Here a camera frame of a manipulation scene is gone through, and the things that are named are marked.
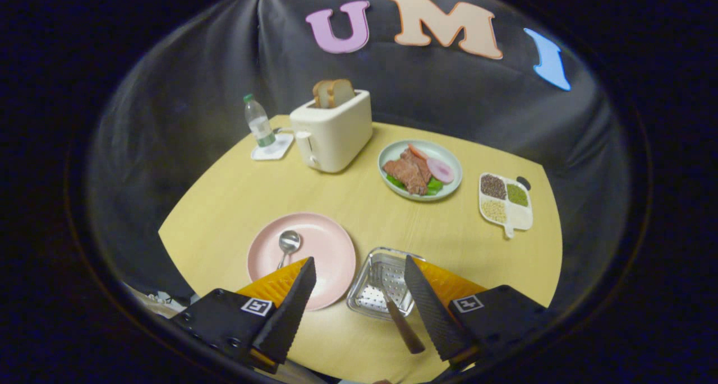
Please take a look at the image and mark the pink ham slice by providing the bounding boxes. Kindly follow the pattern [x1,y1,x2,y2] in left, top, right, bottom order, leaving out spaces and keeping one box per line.
[426,158,455,184]

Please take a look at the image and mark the dark grain heap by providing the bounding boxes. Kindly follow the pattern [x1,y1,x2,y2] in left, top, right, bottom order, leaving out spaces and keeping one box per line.
[481,174,507,200]

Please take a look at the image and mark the white square coaster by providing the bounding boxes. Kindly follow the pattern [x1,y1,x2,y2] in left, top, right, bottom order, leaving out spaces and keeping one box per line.
[250,133,294,161]

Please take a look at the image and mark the white divided dish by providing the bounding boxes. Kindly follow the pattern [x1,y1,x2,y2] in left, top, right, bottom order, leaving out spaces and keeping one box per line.
[478,172,534,239]

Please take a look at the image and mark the cream white toaster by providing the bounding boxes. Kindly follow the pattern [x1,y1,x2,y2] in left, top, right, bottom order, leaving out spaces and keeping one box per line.
[289,89,374,174]

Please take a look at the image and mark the pale green oval plate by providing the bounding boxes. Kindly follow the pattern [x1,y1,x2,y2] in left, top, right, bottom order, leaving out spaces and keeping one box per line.
[378,140,463,202]

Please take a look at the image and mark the brown meat slices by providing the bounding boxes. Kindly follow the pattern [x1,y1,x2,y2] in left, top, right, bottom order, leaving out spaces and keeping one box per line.
[383,149,432,196]

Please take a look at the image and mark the clear plastic water bottle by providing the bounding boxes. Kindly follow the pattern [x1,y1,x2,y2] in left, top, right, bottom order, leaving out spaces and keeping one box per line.
[243,94,278,149]

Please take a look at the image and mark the green lettuce leaf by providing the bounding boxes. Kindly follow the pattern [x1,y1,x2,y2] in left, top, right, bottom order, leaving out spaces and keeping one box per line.
[385,174,444,197]

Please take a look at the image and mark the metal fork wooden handle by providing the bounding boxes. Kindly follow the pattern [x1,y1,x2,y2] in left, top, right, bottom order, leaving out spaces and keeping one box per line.
[381,272,426,355]

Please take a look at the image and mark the pink round plate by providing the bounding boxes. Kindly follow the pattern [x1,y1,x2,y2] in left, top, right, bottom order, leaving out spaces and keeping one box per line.
[247,212,357,312]

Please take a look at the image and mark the green bean heap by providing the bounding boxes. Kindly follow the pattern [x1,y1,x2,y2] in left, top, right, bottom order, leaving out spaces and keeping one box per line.
[507,183,530,207]

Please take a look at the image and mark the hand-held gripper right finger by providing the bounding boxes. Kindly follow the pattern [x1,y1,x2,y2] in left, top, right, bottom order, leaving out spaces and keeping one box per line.
[404,255,556,371]

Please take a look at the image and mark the metal spoon wooden handle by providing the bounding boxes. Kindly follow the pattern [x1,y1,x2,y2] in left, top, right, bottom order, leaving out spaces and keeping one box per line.
[275,230,302,270]

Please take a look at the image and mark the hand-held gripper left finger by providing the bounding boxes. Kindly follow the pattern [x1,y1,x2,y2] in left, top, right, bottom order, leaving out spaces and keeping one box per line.
[168,256,317,374]

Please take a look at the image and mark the metal wire basket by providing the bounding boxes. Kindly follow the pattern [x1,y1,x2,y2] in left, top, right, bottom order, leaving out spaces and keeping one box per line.
[346,247,425,322]

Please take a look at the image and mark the toast bread slice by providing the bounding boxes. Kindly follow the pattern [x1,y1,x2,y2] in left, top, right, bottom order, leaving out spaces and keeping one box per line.
[312,80,334,109]
[327,79,356,109]

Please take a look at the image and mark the pale bean heap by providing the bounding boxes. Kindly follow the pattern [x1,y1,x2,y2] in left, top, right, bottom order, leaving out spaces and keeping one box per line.
[481,199,508,224]

